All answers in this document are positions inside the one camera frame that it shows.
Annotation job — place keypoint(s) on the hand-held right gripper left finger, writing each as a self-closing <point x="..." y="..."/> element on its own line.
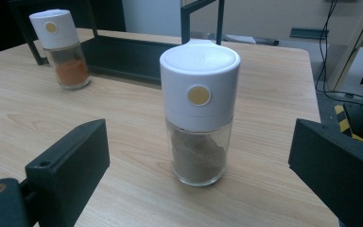
<point x="72" y="167"/>

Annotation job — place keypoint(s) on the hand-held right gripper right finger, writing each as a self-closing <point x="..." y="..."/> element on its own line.
<point x="340" y="167"/>

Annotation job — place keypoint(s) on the black metal two-tier rack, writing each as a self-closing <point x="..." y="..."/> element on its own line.
<point x="123" y="56"/>

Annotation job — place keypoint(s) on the white-capped jar of brown powder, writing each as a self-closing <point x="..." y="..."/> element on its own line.
<point x="198" y="75"/>

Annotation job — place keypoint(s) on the dark curtain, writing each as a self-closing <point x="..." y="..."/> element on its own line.
<point x="0" y="25"/>

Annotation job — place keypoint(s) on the beige cabinet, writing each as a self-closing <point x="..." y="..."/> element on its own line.
<point x="264" y="19"/>

